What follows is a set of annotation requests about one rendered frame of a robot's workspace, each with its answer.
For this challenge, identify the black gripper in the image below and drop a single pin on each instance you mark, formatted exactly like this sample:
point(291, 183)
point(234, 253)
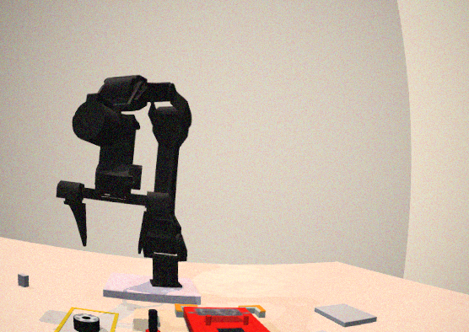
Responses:
point(74, 193)

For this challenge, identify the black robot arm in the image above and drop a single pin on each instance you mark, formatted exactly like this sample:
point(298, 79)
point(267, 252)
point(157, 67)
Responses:
point(100, 121)

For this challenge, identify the yellow rectangular outline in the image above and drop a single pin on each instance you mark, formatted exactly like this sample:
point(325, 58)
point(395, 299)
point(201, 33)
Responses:
point(72, 308)

